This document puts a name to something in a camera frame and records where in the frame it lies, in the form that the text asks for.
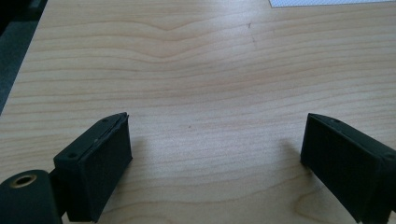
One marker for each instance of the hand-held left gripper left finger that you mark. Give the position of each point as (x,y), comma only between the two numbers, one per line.
(93,174)

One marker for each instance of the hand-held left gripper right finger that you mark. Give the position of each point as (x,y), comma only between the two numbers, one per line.
(345,161)

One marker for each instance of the white mesh mat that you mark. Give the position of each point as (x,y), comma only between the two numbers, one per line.
(323,2)

